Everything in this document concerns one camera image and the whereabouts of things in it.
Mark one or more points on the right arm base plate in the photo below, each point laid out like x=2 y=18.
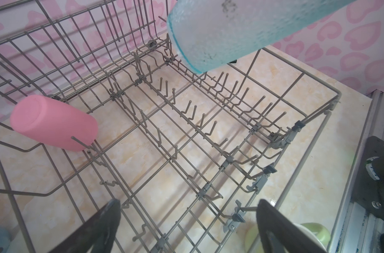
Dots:
x=368 y=197

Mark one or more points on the cream green-handled mug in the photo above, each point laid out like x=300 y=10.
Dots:
x=315 y=231

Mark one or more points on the teal textured plastic cup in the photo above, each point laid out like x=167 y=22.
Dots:
x=210 y=34

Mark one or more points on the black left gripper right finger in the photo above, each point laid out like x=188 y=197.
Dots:
x=279 y=235

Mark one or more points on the grey wire dish rack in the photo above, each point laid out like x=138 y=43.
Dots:
x=182 y=152

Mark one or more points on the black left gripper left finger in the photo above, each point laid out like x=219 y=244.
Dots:
x=96 y=235

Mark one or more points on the pink plastic cup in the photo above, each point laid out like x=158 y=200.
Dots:
x=54 y=123

